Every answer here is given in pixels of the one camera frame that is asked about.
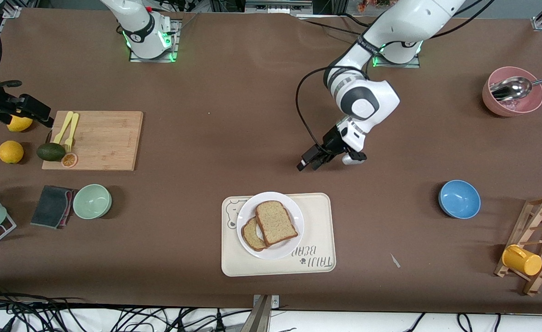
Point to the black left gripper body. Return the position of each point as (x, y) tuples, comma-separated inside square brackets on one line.
[(330, 140)]

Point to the toast bread slice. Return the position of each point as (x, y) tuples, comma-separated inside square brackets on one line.
[(275, 223), (251, 235)]

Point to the white round plate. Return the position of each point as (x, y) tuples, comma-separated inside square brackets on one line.
[(275, 252)]

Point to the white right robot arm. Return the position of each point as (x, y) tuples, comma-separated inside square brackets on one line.
[(139, 25)]

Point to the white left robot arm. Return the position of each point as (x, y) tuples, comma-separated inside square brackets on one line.
[(409, 23)]

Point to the yellow plastic knife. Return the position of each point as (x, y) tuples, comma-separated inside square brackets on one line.
[(63, 129)]

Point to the yellow lemon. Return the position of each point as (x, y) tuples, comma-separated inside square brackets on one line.
[(20, 125), (10, 152)]

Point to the yellow plastic fork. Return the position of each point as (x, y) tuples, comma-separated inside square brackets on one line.
[(73, 124)]

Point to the dark green avocado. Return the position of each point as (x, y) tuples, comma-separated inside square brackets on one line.
[(51, 152)]

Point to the orange fruit slice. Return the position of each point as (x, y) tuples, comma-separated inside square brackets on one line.
[(69, 160)]

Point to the cream bear print tray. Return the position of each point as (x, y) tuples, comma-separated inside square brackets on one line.
[(319, 216)]

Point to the wooden cutting board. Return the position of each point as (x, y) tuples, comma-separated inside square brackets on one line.
[(100, 143)]

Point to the dark folded cloth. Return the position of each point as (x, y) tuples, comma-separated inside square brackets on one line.
[(52, 206)]

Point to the pale green bowl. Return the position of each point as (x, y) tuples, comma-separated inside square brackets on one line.
[(92, 201)]

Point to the small white paper scrap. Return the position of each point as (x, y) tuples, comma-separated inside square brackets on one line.
[(395, 261)]

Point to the blue bowl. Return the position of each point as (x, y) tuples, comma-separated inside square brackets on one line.
[(460, 199)]

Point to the pink bowl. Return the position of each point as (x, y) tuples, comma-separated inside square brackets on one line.
[(510, 110)]

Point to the metal serving spoon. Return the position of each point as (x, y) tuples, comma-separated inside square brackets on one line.
[(510, 88)]

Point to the wooden mug rack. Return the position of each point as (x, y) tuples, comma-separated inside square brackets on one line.
[(527, 230)]

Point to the yellow mug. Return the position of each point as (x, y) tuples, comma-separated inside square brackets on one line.
[(524, 263)]

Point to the aluminium corner bracket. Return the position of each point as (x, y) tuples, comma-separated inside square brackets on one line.
[(12, 12), (539, 23)]

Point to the grey metal frame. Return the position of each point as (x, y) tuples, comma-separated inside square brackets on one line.
[(278, 5)]

